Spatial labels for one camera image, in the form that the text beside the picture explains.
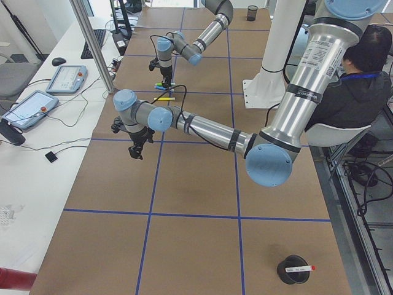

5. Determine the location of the white camera post with base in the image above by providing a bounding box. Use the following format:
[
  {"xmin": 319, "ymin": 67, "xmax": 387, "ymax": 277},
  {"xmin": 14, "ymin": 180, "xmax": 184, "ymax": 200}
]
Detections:
[{"xmin": 243, "ymin": 0, "xmax": 306, "ymax": 109}]

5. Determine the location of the teach pendant near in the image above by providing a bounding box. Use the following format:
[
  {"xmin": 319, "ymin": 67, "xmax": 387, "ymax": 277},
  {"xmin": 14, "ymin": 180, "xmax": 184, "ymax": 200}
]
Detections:
[{"xmin": 2, "ymin": 90, "xmax": 59, "ymax": 130}]

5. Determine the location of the black computer mouse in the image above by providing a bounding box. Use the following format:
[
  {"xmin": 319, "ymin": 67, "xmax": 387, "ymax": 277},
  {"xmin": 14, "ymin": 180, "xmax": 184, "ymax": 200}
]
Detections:
[{"xmin": 52, "ymin": 57, "xmax": 66, "ymax": 66}]

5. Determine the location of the teach pendant far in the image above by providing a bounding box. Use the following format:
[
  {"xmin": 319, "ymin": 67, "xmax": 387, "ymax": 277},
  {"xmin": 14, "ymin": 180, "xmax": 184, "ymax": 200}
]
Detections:
[{"xmin": 45, "ymin": 65, "xmax": 87, "ymax": 95}]

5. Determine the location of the teach pendant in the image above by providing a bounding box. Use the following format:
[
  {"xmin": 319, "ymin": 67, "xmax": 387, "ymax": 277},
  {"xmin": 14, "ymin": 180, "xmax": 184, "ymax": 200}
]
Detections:
[
  {"xmin": 2, "ymin": 90, "xmax": 59, "ymax": 130},
  {"xmin": 45, "ymin": 65, "xmax": 87, "ymax": 95}
]

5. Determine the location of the black monitor stand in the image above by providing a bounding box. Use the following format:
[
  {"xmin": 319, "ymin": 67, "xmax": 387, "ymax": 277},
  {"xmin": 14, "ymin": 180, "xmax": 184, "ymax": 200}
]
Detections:
[{"xmin": 110, "ymin": 0, "xmax": 136, "ymax": 56}]

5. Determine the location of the red object at corner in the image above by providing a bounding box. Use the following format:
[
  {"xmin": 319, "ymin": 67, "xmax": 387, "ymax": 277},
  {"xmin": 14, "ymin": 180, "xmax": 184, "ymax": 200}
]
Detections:
[{"xmin": 1, "ymin": 267, "xmax": 37, "ymax": 291}]

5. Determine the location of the seated person in black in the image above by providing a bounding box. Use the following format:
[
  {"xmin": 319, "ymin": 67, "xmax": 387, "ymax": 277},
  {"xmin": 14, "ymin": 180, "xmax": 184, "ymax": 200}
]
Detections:
[{"xmin": 305, "ymin": 25, "xmax": 392, "ymax": 131}]

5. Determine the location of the black cylindrical handle object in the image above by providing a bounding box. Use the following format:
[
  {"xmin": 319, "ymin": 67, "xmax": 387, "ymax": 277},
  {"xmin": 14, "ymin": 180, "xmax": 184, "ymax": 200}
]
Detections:
[{"xmin": 1, "ymin": 119, "xmax": 25, "ymax": 146}]

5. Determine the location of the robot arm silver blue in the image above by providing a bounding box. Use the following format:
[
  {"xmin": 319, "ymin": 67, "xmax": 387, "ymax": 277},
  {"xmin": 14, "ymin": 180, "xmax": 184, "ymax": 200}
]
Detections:
[
  {"xmin": 149, "ymin": 0, "xmax": 233, "ymax": 89},
  {"xmin": 112, "ymin": 1, "xmax": 384, "ymax": 187}
]

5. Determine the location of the aluminium frame post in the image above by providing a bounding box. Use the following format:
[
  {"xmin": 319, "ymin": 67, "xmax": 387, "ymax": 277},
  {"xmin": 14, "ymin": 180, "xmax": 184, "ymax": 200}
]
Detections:
[{"xmin": 69, "ymin": 0, "xmax": 115, "ymax": 94}]

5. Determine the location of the small black square device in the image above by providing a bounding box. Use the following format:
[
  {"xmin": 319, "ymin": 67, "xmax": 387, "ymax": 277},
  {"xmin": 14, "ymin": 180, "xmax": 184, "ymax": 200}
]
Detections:
[{"xmin": 45, "ymin": 151, "xmax": 58, "ymax": 163}]

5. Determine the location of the black cup near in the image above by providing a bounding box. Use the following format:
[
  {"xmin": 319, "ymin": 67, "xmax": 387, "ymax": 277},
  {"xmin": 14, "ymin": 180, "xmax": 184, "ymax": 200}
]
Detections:
[{"xmin": 276, "ymin": 254, "xmax": 310, "ymax": 285}]

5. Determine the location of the black mesh pen holder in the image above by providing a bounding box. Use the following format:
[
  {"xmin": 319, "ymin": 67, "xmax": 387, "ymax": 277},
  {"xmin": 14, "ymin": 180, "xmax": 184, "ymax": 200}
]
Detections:
[{"xmin": 246, "ymin": 5, "xmax": 259, "ymax": 22}]

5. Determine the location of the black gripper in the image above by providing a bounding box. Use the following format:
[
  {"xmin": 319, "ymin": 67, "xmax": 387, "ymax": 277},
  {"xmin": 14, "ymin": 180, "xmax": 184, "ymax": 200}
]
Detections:
[
  {"xmin": 128, "ymin": 127, "xmax": 155, "ymax": 159},
  {"xmin": 160, "ymin": 66, "xmax": 173, "ymax": 83}
]

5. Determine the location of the grey office chair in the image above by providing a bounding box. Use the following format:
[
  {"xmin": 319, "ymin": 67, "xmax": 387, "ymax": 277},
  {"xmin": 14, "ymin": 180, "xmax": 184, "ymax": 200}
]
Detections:
[{"xmin": 1, "ymin": 53, "xmax": 39, "ymax": 101}]

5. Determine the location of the yellow marker pen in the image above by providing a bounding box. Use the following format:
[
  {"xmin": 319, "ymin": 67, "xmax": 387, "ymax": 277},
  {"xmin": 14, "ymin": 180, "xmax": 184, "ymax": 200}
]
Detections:
[{"xmin": 154, "ymin": 97, "xmax": 176, "ymax": 101}]

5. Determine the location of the red marker pen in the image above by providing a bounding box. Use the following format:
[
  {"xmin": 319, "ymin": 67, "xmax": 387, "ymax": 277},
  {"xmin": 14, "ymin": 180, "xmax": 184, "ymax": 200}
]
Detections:
[{"xmin": 285, "ymin": 265, "xmax": 316, "ymax": 273}]

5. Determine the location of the white chair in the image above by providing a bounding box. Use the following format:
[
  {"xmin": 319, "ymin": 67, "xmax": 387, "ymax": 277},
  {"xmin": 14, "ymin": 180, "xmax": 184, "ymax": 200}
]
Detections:
[{"xmin": 305, "ymin": 124, "xmax": 371, "ymax": 147}]

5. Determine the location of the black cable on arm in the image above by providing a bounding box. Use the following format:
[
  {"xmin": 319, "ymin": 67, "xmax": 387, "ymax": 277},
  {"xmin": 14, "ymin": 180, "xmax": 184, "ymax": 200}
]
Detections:
[{"xmin": 158, "ymin": 85, "xmax": 234, "ymax": 151}]

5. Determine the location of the black keyboard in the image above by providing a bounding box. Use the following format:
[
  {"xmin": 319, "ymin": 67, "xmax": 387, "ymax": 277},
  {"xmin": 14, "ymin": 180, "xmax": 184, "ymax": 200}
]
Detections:
[{"xmin": 80, "ymin": 28, "xmax": 107, "ymax": 60}]

